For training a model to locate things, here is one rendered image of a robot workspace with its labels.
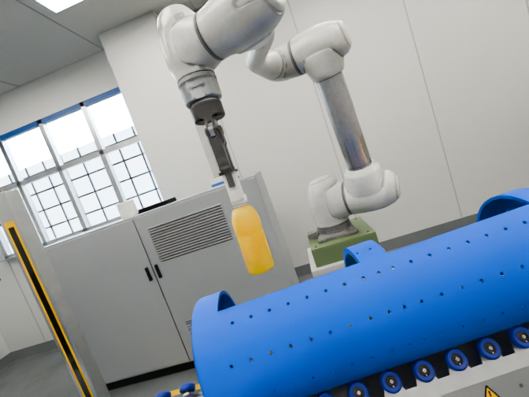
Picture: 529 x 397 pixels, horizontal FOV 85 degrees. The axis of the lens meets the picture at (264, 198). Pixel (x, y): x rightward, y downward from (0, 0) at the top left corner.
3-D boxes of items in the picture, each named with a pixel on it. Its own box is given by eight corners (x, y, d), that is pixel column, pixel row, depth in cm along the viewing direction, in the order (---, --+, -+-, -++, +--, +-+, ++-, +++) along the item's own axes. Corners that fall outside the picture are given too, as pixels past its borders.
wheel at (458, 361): (438, 351, 66) (441, 351, 64) (457, 345, 66) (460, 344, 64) (450, 373, 63) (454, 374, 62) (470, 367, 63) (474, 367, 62)
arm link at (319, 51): (355, 203, 140) (405, 193, 129) (351, 222, 127) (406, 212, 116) (294, 38, 114) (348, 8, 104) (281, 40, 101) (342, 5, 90)
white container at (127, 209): (127, 217, 274) (121, 203, 273) (142, 212, 272) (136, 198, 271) (117, 221, 259) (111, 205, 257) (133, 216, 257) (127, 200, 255)
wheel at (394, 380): (375, 372, 66) (376, 373, 64) (394, 366, 66) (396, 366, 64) (385, 396, 64) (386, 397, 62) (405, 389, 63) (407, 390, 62)
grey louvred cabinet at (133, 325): (120, 359, 320) (67, 238, 304) (308, 307, 293) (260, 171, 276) (86, 400, 267) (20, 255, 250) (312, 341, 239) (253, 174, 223)
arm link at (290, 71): (252, 54, 108) (283, 35, 101) (271, 57, 123) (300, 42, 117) (264, 89, 110) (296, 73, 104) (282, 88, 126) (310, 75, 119)
